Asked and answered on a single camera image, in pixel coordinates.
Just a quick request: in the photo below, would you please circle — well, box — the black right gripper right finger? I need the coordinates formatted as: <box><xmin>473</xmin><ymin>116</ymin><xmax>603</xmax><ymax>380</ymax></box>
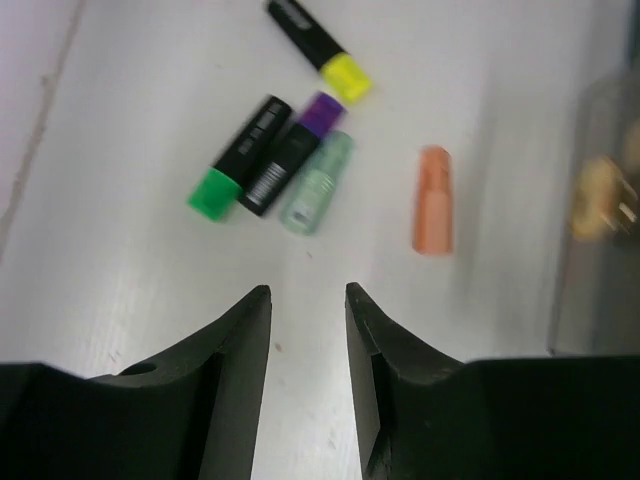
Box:
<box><xmin>345</xmin><ymin>283</ymin><xmax>639</xmax><ymax>479</ymax></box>

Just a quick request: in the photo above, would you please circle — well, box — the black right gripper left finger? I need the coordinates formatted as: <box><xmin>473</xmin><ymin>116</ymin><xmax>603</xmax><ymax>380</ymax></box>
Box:
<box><xmin>1</xmin><ymin>285</ymin><xmax>272</xmax><ymax>479</ymax></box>

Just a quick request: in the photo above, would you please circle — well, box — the teal drawer cabinet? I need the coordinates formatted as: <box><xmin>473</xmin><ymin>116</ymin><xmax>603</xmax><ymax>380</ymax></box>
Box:
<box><xmin>548</xmin><ymin>66</ymin><xmax>639</xmax><ymax>356</ymax></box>

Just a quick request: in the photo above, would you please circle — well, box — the black green highlighter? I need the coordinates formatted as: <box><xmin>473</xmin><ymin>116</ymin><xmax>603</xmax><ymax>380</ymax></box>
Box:
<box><xmin>187</xmin><ymin>95</ymin><xmax>292</xmax><ymax>222</ymax></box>

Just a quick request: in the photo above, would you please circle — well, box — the black purple highlighter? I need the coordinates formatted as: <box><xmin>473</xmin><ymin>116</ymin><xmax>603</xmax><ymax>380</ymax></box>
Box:
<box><xmin>240</xmin><ymin>92</ymin><xmax>346</xmax><ymax>217</ymax></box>

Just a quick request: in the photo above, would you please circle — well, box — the black yellow highlighter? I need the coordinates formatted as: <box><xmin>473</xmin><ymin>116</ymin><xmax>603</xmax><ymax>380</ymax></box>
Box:
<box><xmin>265</xmin><ymin>0</ymin><xmax>372</xmax><ymax>103</ymax></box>

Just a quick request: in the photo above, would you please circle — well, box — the orange transparent stapler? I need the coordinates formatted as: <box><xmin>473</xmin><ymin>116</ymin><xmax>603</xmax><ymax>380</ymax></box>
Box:
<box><xmin>413</xmin><ymin>146</ymin><xmax>453</xmax><ymax>255</ymax></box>

